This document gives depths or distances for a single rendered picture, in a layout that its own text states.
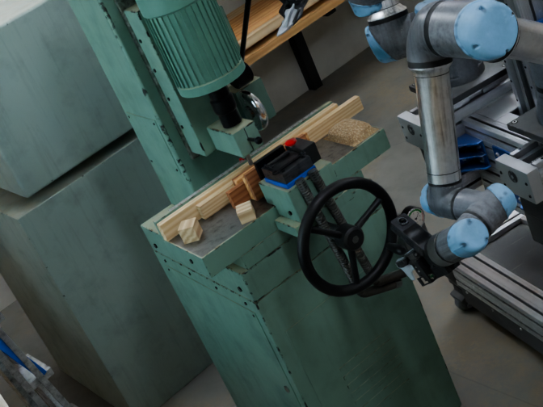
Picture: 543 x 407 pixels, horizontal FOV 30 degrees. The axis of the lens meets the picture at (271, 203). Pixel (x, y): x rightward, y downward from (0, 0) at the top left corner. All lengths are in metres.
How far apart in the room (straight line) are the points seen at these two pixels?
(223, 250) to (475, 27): 0.82
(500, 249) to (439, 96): 1.15
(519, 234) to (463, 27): 1.37
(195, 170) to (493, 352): 1.11
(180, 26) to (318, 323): 0.84
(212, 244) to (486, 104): 0.96
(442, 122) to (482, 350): 1.19
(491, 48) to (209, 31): 0.70
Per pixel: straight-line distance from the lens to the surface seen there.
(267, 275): 2.51
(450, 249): 2.14
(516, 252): 3.23
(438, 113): 2.20
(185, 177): 2.74
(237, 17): 5.03
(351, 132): 2.61
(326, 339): 2.66
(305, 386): 2.68
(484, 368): 3.17
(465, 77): 2.90
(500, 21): 2.07
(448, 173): 2.24
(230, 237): 2.43
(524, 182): 2.50
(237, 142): 2.52
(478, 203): 2.18
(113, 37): 2.62
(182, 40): 2.40
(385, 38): 2.88
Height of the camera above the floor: 1.99
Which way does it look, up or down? 26 degrees down
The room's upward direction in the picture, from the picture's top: 25 degrees counter-clockwise
